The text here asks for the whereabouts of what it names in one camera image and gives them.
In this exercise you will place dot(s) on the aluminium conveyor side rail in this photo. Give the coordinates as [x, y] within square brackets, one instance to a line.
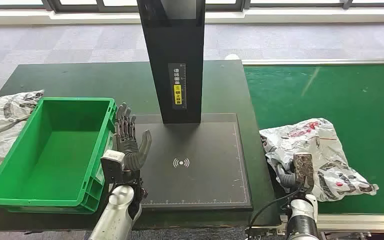
[361, 222]
[311, 62]

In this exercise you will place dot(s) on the dark window frame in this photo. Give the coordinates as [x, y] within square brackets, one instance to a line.
[79, 7]

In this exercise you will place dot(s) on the yellow black label sticker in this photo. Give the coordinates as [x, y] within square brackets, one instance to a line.
[177, 94]

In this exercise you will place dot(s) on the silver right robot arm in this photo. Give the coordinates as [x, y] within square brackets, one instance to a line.
[303, 218]

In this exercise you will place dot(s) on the green conveyor belt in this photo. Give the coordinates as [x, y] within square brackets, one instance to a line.
[311, 92]

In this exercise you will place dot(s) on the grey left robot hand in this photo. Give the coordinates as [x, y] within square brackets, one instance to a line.
[130, 145]

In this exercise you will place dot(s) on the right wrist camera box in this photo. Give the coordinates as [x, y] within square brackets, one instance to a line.
[304, 169]

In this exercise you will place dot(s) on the white window sill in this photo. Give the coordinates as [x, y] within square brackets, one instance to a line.
[278, 16]

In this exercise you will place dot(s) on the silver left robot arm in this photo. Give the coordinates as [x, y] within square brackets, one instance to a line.
[119, 215]

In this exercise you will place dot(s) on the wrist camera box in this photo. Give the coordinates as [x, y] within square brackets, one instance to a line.
[304, 169]
[112, 167]

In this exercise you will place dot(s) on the white round cap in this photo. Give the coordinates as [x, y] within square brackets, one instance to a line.
[232, 57]

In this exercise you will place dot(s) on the white parcel red black print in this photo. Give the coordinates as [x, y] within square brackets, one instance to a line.
[311, 142]

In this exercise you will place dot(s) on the green plastic crate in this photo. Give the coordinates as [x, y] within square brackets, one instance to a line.
[56, 159]

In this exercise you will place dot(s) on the black inbound scanner machine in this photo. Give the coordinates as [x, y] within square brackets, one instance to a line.
[195, 145]

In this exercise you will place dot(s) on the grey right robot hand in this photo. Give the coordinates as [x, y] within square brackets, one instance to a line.
[286, 180]

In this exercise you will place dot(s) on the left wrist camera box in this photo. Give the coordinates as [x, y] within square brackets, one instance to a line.
[112, 167]

